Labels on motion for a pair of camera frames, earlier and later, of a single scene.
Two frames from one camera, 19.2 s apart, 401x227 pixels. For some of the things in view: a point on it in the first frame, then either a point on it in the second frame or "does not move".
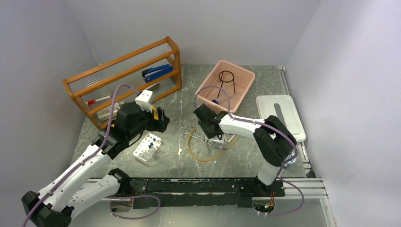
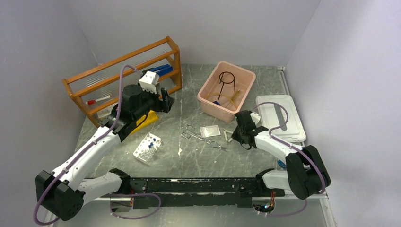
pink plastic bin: [236, 81] does not move
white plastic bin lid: [281, 106] does not move
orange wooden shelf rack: [156, 68] does not move
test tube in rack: [151, 151] does not move
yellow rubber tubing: [210, 160] -> [222, 94]
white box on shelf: [105, 114] does not move
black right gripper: [209, 135] -> [235, 136]
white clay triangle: [230, 139] does not move
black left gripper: [159, 125] -> [163, 105]
